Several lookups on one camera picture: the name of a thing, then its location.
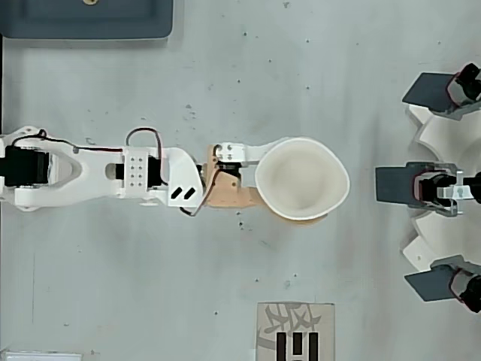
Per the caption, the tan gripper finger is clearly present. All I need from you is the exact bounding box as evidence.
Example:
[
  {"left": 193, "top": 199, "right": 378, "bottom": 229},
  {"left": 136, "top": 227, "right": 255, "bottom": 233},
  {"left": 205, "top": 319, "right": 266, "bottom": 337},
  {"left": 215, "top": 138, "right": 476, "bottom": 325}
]
[{"left": 256, "top": 187, "right": 328, "bottom": 226}]

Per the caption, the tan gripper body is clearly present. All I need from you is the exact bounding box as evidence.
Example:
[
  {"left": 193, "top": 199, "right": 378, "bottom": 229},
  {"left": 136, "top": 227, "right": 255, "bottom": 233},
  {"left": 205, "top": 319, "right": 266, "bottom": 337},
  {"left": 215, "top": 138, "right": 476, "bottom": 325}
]
[{"left": 202, "top": 144, "right": 264, "bottom": 210}]

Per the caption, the white round machine stand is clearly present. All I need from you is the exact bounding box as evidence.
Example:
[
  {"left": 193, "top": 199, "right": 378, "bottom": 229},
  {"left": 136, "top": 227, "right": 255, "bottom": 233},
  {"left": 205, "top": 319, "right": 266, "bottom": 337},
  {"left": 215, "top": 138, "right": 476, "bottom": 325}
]
[{"left": 400, "top": 103, "right": 481, "bottom": 274}]

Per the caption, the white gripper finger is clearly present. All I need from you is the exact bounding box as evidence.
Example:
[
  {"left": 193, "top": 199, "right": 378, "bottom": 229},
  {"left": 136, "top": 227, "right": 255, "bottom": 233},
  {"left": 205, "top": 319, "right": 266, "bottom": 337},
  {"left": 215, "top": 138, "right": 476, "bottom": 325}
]
[{"left": 219, "top": 139, "right": 283, "bottom": 168}]

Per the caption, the black paper cup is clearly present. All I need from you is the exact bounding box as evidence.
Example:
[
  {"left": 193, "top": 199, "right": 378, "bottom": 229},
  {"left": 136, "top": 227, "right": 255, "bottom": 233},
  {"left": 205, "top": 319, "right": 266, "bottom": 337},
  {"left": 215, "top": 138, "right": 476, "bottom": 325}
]
[{"left": 254, "top": 137, "right": 351, "bottom": 221}]

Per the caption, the printed cardboard card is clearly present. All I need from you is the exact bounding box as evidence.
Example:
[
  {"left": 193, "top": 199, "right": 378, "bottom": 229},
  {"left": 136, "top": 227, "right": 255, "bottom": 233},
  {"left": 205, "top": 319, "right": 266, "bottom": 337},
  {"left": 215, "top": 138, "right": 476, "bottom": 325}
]
[{"left": 256, "top": 302, "right": 336, "bottom": 361}]

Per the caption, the red black arm cable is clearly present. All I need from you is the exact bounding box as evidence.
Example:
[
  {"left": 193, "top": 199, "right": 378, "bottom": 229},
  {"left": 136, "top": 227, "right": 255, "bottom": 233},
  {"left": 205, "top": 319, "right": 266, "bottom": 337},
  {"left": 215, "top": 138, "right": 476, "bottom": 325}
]
[{"left": 11, "top": 127, "right": 166, "bottom": 177}]

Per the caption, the grey plastic tray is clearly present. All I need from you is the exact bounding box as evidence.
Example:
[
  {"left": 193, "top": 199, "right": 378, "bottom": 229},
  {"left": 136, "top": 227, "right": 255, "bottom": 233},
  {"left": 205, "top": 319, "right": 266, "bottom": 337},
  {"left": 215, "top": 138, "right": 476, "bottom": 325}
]
[{"left": 0, "top": 0, "right": 174, "bottom": 41}]

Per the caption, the gripper servo cable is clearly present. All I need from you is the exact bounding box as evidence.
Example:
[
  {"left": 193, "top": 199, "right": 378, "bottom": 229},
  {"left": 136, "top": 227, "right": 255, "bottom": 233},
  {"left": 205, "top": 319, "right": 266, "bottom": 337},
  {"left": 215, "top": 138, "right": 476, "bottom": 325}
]
[{"left": 179, "top": 145, "right": 221, "bottom": 218}]

